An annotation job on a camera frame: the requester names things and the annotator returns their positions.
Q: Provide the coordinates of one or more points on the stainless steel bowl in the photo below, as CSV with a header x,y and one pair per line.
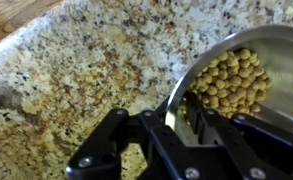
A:
x,y
279,50

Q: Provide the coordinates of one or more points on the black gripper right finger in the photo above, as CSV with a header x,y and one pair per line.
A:
x,y
239,150

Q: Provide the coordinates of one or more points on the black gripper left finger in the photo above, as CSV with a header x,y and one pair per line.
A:
x,y
102,150

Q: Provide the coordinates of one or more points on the pile of tan beans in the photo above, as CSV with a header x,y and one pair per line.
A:
x,y
232,83

